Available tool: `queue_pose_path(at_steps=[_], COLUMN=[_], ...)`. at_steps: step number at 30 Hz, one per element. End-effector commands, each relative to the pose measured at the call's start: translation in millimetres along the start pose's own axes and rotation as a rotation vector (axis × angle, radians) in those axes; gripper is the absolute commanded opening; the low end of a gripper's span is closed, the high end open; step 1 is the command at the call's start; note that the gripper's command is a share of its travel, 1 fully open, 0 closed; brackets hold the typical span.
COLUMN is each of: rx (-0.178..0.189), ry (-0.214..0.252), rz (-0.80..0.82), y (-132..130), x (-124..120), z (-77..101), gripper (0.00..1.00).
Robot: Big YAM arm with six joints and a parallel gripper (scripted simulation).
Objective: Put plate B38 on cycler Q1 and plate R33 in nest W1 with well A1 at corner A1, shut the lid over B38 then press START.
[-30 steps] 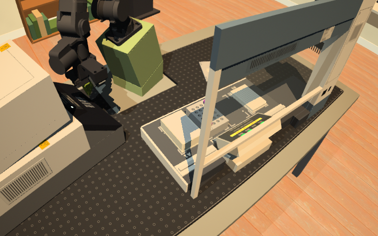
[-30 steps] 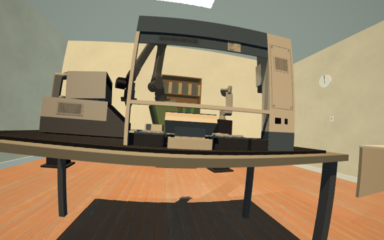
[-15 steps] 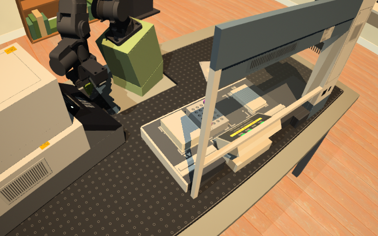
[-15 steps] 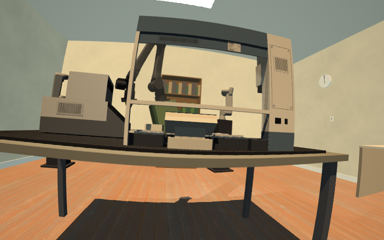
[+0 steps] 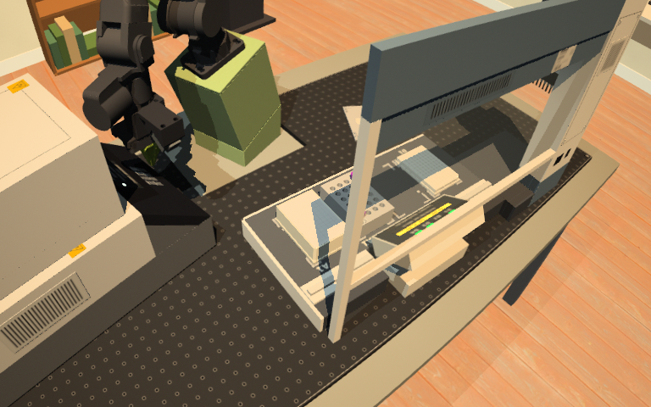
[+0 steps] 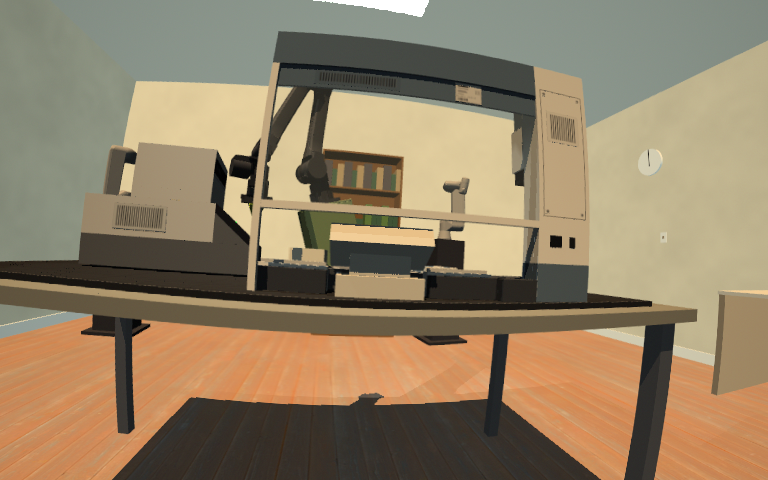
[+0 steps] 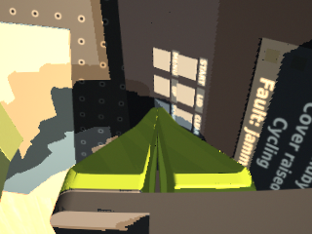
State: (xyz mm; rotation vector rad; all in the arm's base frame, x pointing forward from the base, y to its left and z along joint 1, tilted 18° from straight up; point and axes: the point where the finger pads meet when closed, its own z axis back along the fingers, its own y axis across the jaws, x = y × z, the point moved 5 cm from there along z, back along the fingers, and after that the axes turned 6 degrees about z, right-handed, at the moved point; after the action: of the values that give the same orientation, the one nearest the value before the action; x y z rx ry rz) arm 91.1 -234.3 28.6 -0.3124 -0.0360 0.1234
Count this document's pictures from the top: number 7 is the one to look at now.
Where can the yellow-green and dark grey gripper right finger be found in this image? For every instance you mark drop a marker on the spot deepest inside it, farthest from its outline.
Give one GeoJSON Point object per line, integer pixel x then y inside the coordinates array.
{"type": "Point", "coordinates": [186, 163]}

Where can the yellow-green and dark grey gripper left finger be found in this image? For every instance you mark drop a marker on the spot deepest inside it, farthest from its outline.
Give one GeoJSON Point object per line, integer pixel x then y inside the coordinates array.
{"type": "Point", "coordinates": [123, 163]}

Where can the beige benchtop instrument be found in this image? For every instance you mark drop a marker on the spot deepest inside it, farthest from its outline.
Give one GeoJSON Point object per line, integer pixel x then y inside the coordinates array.
{"type": "Point", "coordinates": [235, 73]}

